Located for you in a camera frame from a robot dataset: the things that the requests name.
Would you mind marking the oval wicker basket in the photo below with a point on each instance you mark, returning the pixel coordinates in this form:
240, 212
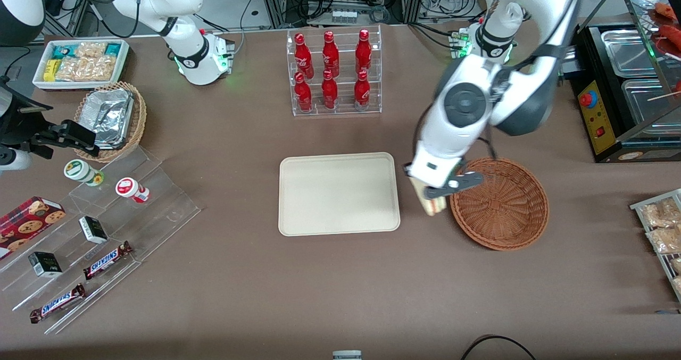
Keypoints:
137, 123

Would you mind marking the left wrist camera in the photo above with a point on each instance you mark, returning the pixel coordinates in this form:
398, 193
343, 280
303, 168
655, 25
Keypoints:
463, 182

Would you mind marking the stacked foil containers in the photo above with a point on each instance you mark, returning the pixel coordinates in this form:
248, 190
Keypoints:
109, 116

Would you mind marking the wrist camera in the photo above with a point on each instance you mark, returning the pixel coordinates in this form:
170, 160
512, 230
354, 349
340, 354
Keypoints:
463, 182
13, 159

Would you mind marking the clear bag of pastry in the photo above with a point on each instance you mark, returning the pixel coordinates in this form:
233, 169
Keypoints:
666, 240
662, 214

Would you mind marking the Snickers bar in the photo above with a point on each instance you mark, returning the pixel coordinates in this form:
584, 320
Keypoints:
57, 303
106, 260

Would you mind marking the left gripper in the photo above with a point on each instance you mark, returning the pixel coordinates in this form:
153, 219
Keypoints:
405, 167

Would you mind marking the black hot food display case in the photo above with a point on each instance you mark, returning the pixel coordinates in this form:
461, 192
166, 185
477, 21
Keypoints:
596, 118

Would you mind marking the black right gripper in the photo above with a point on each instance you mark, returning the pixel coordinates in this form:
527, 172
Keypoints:
44, 136

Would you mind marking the red cookie box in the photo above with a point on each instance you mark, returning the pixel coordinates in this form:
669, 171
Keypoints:
29, 222

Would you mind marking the red lid yogurt cup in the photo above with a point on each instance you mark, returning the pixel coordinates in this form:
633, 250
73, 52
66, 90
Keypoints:
129, 188

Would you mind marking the triangle sandwich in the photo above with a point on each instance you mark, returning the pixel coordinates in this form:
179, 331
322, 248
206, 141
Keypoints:
433, 206

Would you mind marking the small black box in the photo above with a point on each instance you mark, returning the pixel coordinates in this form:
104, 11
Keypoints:
93, 230
45, 265

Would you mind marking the green lid yogurt cup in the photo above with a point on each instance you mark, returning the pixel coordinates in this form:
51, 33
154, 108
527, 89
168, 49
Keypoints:
79, 170

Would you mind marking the white rectangular snack bin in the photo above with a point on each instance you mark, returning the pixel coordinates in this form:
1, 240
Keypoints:
122, 65

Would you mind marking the small grey device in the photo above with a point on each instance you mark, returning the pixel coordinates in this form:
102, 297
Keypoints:
347, 355

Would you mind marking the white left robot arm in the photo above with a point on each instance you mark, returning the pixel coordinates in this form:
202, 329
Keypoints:
463, 105

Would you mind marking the clear acrylic bottle rack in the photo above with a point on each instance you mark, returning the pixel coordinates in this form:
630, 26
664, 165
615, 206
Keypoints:
346, 91

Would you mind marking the clear acrylic stepped display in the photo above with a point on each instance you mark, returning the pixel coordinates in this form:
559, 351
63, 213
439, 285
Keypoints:
159, 211

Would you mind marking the large clear cracker bag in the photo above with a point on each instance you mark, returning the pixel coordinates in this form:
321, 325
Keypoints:
88, 68

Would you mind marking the beige rectangular tray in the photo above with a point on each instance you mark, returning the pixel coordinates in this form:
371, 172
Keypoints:
338, 194

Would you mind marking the yellow snack pack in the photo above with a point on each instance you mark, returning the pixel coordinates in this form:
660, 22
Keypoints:
51, 70

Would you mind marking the red soda bottle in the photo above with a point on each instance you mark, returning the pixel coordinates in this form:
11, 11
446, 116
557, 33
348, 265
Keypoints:
329, 93
302, 57
330, 57
303, 95
363, 54
362, 93

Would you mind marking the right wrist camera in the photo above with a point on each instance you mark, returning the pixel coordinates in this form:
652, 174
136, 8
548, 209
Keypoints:
13, 159

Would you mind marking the round brown wicker basket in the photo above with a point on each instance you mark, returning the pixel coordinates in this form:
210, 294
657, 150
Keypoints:
500, 216

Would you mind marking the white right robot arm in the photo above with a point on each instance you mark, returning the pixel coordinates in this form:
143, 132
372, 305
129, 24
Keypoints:
186, 51

